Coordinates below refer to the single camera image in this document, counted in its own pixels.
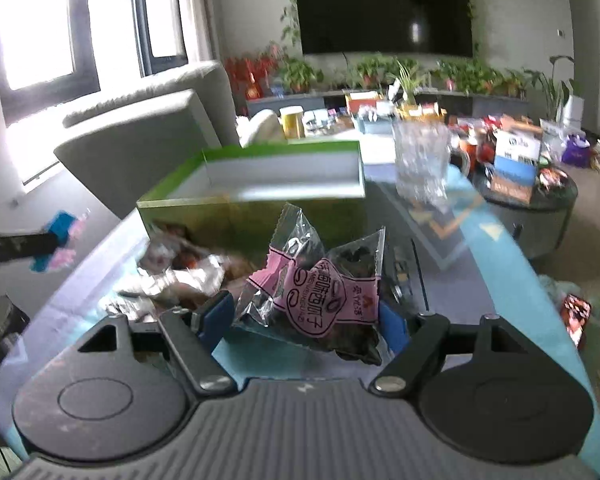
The black wall television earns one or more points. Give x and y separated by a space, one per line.
380 5

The blue tissue box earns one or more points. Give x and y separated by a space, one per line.
372 122

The tall plant in white pot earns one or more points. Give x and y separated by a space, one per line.
570 105

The green cardboard box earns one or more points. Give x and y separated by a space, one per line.
260 220

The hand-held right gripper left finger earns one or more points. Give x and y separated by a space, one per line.
219 316

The clear glass mug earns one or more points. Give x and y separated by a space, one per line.
420 160

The white cushion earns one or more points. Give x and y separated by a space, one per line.
262 127

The round white table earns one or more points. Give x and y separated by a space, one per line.
340 135

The light curtain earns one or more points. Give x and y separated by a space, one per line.
200 10

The white and blue carton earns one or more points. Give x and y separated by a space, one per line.
517 157

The dark round side table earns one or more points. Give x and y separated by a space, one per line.
535 215

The small pink snack packet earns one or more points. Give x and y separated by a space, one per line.
72 252

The light blue tablecloth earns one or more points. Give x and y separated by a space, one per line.
510 280

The small green potted plant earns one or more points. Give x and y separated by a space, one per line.
372 71

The pink label snack packet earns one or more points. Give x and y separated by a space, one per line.
312 290

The brown clear snack packet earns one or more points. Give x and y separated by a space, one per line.
172 245

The bushy green potted plant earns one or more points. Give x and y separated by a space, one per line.
300 75

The hanging green vine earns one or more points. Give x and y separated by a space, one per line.
291 5

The purple bag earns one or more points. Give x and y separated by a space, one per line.
576 150

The dark round stool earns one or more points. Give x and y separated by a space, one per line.
0 325

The spider plant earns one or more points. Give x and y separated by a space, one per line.
405 80

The grey fabric sofa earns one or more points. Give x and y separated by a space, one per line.
140 150

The row of potted plants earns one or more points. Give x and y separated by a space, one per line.
480 79

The wicker basket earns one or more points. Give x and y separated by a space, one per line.
417 111

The red flower decoration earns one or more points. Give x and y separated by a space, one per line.
252 70

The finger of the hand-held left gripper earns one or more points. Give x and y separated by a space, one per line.
10 251
63 226

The yellow canister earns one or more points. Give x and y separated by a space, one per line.
292 122

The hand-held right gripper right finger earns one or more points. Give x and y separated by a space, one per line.
392 331

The red packaged goods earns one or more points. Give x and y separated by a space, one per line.
480 142

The dark red floor packet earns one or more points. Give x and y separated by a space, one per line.
576 317

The large dark framed window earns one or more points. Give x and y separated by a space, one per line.
40 25

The narrow dark framed window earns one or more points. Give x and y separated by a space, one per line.
160 10

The red and white snack packet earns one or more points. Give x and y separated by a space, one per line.
185 280

